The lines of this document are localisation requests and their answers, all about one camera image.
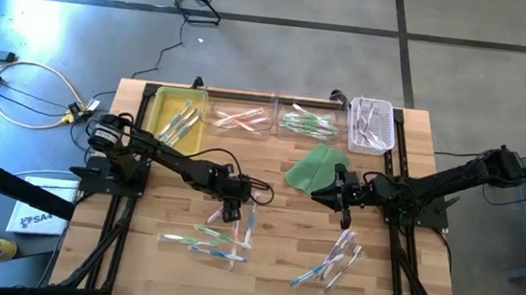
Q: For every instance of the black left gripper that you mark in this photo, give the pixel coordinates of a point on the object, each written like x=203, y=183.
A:
x=232, y=185

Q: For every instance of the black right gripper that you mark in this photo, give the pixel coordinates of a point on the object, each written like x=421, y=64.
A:
x=355, y=190

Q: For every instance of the blue toothbrush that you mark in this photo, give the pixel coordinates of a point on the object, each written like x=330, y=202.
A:
x=219, y=254
x=184, y=131
x=316, y=270
x=180, y=125
x=251, y=224
x=176, y=117

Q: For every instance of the orange yellow toothbrush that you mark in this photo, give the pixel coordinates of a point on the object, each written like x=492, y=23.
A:
x=239, y=116

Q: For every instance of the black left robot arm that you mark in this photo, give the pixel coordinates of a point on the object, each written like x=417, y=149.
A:
x=156, y=154

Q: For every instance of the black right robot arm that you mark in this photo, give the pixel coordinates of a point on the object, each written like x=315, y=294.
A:
x=433, y=188

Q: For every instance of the green cloth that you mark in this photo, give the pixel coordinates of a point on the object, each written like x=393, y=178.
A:
x=309, y=171

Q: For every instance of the clear plastic bin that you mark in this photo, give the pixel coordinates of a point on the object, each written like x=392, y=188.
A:
x=245, y=135
x=307, y=139

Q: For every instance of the white perforated basket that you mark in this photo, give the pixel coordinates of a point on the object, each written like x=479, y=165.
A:
x=386, y=123

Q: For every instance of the black table clamp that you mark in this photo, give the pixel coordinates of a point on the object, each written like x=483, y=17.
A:
x=338, y=96
x=196, y=82

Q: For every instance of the yellow plastic bin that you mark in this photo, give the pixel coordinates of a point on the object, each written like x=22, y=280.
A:
x=161, y=104

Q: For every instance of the white printed box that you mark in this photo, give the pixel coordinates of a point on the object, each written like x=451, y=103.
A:
x=39, y=213

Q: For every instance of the black side table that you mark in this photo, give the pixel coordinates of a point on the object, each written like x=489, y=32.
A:
x=22, y=189

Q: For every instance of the yellow white can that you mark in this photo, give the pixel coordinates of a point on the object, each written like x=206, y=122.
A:
x=1, y=250

